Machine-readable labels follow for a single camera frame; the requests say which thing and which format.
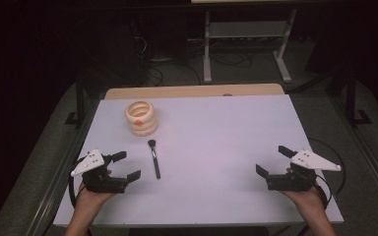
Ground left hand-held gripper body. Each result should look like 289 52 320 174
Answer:
70 148 130 195

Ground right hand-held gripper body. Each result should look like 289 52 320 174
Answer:
266 148 343 193

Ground black makeup brush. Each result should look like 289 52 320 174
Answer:
147 139 161 180

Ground cream ribbed brush holder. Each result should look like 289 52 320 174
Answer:
124 99 158 138

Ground person's left hand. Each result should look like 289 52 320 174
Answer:
75 168 116 210

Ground person's right hand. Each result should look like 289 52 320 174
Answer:
279 166 327 211

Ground white board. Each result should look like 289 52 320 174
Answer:
52 94 345 228

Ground black metal stand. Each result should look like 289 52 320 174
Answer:
345 68 373 128
64 74 87 129

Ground wooden table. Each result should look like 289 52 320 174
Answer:
104 83 285 100

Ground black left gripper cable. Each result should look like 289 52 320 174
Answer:
68 156 88 209

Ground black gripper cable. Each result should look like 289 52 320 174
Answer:
68 156 88 209
308 137 347 210

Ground aluminium rail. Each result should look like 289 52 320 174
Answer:
24 97 100 236
330 97 378 210

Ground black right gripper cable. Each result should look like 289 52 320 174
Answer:
308 137 347 210

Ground black floor cables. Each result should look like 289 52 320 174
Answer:
146 48 255 87

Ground grey metal desk frame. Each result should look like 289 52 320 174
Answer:
203 9 298 84

